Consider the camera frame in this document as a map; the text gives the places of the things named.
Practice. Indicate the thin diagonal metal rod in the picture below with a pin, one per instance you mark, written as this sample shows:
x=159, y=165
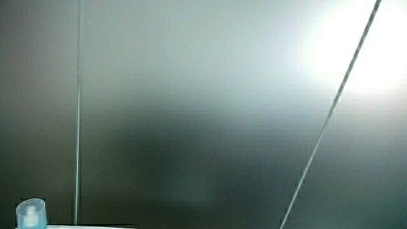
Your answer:
x=330, y=111

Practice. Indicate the clear blue bottle cap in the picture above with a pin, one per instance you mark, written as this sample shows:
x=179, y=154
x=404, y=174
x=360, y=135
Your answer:
x=31, y=216

